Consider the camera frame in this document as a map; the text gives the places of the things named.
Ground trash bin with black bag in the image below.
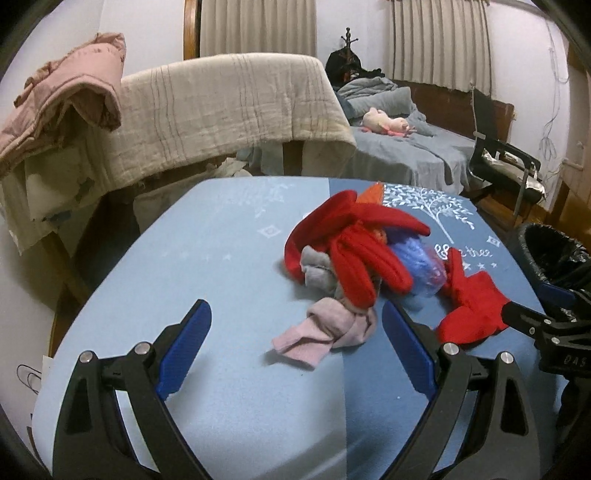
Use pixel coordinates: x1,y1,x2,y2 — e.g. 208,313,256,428
512,223,591,297

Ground wooden window frame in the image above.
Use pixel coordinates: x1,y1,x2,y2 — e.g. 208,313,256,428
183,0,202,61

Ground pink plush toy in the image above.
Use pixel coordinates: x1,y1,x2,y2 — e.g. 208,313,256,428
361,107,417,138

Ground black chair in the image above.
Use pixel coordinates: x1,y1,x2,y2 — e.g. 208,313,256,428
466,87,549,217

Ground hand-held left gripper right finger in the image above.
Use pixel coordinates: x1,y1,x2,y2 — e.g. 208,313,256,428
382,301,540,480

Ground white paper bag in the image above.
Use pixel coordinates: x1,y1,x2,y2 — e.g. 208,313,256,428
16,354,52,404

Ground white printed cloth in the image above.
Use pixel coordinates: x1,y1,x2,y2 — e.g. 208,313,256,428
0,138,101,256

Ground orange foam net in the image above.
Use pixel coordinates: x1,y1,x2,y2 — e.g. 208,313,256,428
355,182,387,207

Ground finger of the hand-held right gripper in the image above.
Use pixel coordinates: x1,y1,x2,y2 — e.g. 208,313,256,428
501,300,557,337
538,282,591,311

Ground blue tree print table cover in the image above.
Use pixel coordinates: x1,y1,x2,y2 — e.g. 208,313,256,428
30,176,571,480

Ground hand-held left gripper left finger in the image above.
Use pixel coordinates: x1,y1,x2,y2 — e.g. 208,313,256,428
52,299,213,480

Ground narrow beige curtain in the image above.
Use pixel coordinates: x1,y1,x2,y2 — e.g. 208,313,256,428
390,0,491,96

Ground silver cushion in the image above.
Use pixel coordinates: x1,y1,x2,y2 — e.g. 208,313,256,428
480,148,546,198

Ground beige quilt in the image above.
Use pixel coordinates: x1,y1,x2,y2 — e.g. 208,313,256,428
83,53,356,204

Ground grey sock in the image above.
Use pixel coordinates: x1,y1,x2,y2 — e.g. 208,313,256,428
300,246,345,297

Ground red sock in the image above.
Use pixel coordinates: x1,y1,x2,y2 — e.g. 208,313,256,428
284,191,432,283
342,228,415,295
436,249,512,348
330,240,378,311

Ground grey duvet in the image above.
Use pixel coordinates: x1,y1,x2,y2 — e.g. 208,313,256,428
337,76,428,126

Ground hanging wall cables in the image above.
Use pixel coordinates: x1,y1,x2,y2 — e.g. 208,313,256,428
538,18,572,163

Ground pink jacket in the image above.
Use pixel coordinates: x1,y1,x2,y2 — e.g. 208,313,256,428
0,32,127,178

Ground wooden coat rack with clothes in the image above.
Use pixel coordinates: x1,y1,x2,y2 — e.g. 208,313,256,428
325,28,386,80

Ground pink sock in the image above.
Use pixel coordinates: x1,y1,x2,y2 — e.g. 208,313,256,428
271,298,378,371

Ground blue plastic wrapper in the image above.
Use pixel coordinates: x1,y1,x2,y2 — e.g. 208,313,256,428
392,231,447,299

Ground wide beige curtain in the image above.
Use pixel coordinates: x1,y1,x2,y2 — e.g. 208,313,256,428
199,0,318,59

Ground bed with grey sheet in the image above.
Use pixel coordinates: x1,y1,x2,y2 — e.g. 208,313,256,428
337,76,515,195

